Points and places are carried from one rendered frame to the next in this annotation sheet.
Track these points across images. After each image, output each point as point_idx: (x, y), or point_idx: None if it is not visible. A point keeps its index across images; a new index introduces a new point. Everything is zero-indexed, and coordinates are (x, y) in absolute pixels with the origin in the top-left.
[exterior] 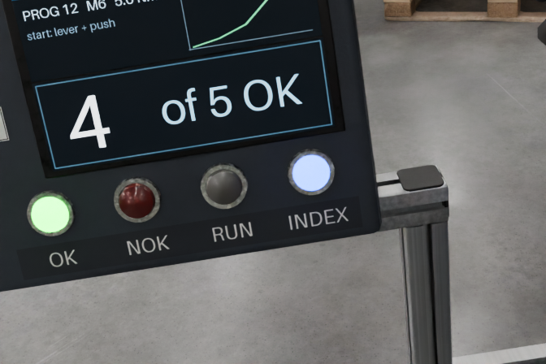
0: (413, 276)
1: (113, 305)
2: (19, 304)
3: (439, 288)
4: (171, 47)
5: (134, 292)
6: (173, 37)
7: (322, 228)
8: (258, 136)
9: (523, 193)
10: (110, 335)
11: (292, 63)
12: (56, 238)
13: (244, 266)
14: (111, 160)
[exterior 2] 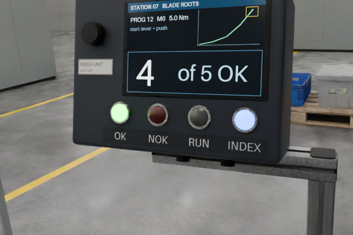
0: (309, 212)
1: (194, 228)
2: (153, 213)
3: (325, 225)
4: (189, 43)
5: (206, 225)
6: (191, 38)
7: (245, 152)
8: (221, 95)
9: None
10: None
11: (245, 60)
12: (120, 125)
13: (267, 231)
14: (151, 93)
